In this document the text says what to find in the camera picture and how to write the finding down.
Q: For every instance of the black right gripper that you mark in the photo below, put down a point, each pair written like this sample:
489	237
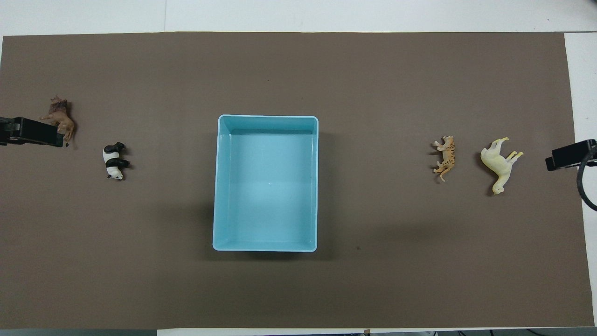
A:
569	154

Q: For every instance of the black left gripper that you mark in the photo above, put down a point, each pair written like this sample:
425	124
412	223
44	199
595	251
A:
35	132

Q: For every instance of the brown lion toy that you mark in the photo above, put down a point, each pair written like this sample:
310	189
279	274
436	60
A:
63	119

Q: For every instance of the cream horse toy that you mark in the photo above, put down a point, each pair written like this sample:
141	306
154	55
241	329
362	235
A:
498	164

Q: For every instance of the black white panda toy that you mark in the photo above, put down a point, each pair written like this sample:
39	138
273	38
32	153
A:
113	163

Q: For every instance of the orange striped tiger toy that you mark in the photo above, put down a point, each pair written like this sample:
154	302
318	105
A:
447	154

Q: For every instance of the light blue storage box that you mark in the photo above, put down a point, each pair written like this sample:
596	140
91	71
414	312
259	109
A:
266	196

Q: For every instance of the brown table mat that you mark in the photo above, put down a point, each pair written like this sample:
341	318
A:
373	70

